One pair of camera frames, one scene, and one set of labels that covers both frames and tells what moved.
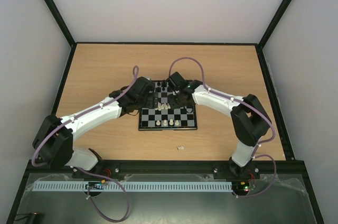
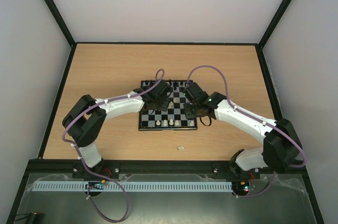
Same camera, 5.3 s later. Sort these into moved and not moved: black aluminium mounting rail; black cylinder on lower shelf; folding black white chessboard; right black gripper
Moved: right black gripper
Not moved: folding black white chessboard; black aluminium mounting rail; black cylinder on lower shelf
